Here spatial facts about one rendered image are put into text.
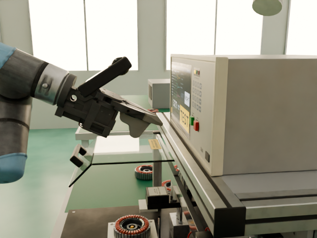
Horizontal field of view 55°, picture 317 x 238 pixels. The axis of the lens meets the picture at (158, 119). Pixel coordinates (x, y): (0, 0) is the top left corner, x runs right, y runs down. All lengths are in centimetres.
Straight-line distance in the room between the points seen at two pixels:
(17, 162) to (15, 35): 498
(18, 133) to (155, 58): 478
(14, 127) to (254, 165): 46
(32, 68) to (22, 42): 492
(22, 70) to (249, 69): 40
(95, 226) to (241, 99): 70
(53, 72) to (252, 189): 41
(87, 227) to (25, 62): 62
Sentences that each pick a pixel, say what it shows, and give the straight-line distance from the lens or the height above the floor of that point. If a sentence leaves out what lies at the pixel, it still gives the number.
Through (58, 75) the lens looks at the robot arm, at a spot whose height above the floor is 128.
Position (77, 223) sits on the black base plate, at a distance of 110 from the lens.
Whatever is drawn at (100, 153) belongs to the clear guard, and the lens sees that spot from 82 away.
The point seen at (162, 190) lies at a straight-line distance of 94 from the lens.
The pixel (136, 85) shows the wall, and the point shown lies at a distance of 535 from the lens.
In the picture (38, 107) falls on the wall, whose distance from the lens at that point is 556.
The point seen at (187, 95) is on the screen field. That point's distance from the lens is 71.
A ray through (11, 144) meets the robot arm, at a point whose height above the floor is 116.
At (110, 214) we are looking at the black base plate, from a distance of 113.
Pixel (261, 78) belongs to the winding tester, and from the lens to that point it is 54.
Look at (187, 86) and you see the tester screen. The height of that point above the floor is 125.
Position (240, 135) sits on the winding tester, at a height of 119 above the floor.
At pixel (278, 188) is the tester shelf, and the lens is 53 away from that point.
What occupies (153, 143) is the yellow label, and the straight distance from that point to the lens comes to 88.
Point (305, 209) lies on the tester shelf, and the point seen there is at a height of 111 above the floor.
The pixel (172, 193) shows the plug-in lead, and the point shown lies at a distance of 94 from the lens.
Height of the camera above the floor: 133
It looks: 13 degrees down
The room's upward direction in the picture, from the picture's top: straight up
